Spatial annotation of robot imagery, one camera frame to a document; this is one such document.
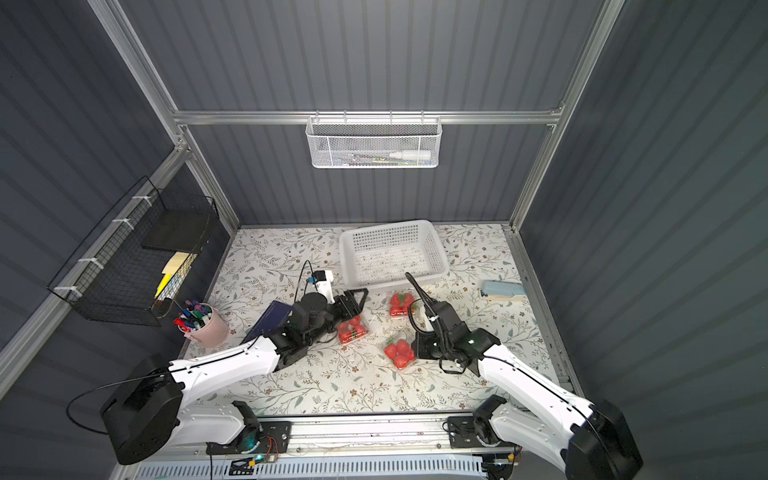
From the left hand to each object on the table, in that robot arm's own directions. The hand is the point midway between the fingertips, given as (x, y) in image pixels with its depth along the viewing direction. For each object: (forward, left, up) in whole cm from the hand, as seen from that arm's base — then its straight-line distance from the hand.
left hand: (366, 298), depth 78 cm
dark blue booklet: (+5, +31, -19) cm, 37 cm away
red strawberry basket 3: (-7, -10, -16) cm, 21 cm away
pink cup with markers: (-3, +46, -8) cm, 46 cm away
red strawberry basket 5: (-10, -12, -16) cm, 22 cm away
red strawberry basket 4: (-11, -9, -17) cm, 22 cm away
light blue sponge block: (+12, -44, -15) cm, 48 cm away
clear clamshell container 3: (-9, -13, -10) cm, 18 cm away
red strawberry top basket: (-2, +3, -16) cm, 16 cm away
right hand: (-9, -13, -10) cm, 19 cm away
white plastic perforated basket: (+30, -3, -19) cm, 36 cm away
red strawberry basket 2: (-8, -6, -16) cm, 19 cm away
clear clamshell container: (-1, +6, -17) cm, 18 cm away
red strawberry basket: (-4, +7, -14) cm, 16 cm away
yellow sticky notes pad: (+4, +48, +8) cm, 49 cm away
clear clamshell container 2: (+13, -11, -17) cm, 24 cm away
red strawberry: (+8, -9, -17) cm, 21 cm away
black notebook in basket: (+18, +51, +10) cm, 55 cm away
